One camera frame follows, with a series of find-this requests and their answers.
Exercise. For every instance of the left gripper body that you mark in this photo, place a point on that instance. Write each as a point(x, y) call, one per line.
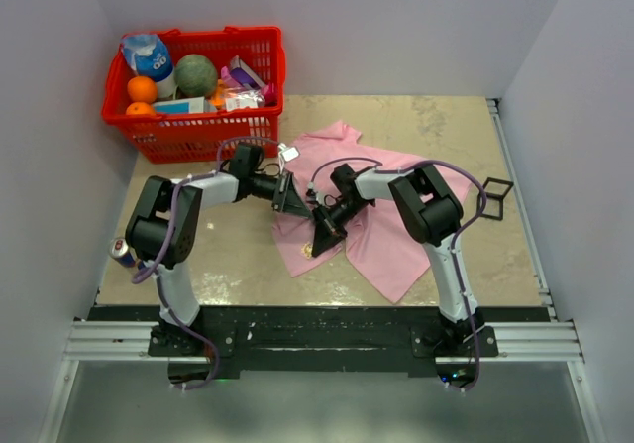
point(268, 188)

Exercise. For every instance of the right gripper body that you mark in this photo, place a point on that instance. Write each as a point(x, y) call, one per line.
point(338, 216)

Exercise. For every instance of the gold rhinestone brooch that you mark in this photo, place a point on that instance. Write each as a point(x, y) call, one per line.
point(307, 251)

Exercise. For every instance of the pink garment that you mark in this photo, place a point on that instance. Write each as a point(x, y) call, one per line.
point(377, 245)

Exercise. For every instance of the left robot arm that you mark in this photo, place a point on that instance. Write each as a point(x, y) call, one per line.
point(162, 228)

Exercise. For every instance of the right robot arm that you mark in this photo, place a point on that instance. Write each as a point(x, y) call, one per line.
point(432, 216)

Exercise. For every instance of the red plastic shopping basket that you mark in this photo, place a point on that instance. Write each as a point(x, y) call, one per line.
point(212, 136)

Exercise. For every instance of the pink white snack packet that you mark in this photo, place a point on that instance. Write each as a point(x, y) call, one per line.
point(231, 99)

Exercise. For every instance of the white blue carton box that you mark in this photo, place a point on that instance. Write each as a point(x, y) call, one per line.
point(196, 105)

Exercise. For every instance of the purple white box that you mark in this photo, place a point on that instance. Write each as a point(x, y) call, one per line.
point(239, 73)

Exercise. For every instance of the green melon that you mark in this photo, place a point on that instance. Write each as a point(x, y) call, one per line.
point(196, 76)

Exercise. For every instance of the orange fruit lower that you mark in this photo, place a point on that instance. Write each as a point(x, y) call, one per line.
point(140, 109)

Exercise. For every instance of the orange fruit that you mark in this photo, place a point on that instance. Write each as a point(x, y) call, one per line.
point(140, 109)
point(142, 89)

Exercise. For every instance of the orange fruit upper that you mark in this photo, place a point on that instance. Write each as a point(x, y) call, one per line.
point(142, 89)

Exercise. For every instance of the energy drink can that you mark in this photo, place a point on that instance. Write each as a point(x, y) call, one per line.
point(121, 253)

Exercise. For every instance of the small black stand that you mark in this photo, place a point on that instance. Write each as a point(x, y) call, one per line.
point(496, 190)

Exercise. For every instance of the blue white plastic bag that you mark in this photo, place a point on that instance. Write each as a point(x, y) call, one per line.
point(147, 55)

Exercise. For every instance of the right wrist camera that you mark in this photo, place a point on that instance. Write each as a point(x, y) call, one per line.
point(311, 192)

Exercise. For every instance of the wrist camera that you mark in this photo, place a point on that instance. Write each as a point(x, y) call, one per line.
point(287, 154)
point(311, 192)

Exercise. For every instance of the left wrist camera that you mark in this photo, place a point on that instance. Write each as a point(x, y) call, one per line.
point(287, 154)

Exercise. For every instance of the black metal base frame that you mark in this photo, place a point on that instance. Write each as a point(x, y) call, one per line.
point(208, 324)

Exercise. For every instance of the aluminium rail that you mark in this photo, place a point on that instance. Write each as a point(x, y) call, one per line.
point(507, 341)

